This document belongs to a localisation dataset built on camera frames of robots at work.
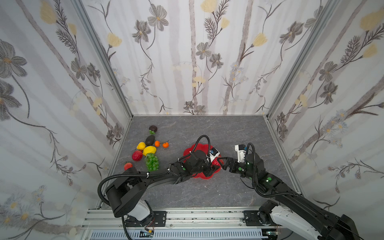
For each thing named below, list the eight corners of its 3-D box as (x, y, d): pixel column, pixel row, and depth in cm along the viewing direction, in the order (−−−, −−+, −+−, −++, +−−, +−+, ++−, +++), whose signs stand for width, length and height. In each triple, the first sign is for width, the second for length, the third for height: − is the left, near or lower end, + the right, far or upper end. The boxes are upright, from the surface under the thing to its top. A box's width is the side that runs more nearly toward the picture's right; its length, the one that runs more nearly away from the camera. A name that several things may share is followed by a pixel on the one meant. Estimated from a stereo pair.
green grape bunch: (147, 171, 91) (145, 169, 88) (148, 156, 98) (146, 153, 95) (158, 170, 92) (157, 167, 89) (158, 155, 99) (157, 152, 96)
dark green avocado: (145, 148, 103) (144, 144, 100) (148, 138, 108) (146, 135, 105) (152, 148, 103) (151, 144, 100) (154, 138, 108) (153, 135, 105)
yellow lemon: (142, 156, 97) (141, 154, 95) (144, 147, 101) (144, 146, 99) (155, 156, 97) (154, 154, 95) (156, 147, 101) (156, 146, 99)
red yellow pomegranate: (133, 161, 95) (130, 158, 92) (135, 153, 99) (133, 150, 96) (141, 161, 96) (139, 158, 92) (143, 153, 99) (141, 150, 96)
